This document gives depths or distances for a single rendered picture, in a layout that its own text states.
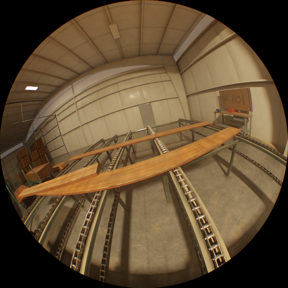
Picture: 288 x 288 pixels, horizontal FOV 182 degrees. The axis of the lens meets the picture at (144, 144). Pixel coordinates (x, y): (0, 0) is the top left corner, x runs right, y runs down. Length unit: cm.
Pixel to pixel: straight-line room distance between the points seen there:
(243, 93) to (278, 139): 220
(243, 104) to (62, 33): 871
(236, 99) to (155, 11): 553
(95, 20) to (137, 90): 613
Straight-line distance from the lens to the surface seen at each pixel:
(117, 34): 612
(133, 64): 858
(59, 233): 245
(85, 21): 607
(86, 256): 72
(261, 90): 449
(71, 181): 122
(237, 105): 470
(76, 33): 654
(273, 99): 437
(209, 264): 57
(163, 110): 771
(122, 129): 773
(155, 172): 78
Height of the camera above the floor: 136
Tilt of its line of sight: 19 degrees down
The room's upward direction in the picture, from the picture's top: 15 degrees counter-clockwise
